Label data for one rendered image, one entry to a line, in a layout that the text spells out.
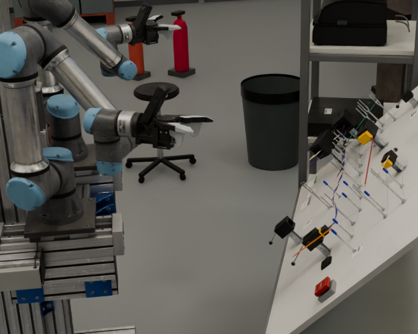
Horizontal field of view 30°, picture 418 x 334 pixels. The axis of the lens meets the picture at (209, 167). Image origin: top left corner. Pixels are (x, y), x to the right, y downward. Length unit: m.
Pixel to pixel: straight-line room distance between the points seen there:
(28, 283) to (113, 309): 1.70
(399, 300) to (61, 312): 1.23
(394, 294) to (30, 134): 1.36
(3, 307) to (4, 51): 1.09
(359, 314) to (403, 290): 0.22
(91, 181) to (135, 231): 1.90
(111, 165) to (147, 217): 2.83
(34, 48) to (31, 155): 0.32
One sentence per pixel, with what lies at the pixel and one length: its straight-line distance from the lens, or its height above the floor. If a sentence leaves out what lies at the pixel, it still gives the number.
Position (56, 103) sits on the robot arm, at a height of 1.39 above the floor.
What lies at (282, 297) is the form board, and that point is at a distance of 2.58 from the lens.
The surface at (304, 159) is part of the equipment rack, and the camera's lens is 3.39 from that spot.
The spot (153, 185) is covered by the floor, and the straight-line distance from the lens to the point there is 5.48.
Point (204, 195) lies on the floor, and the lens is 5.31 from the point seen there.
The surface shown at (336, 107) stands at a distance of 3.58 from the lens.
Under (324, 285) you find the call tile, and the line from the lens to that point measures 2.27.
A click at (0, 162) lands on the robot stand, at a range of 2.69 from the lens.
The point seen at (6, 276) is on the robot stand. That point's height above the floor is 1.06.
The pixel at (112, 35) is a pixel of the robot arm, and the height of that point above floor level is 1.57.
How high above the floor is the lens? 2.33
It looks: 24 degrees down
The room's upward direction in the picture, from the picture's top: 2 degrees counter-clockwise
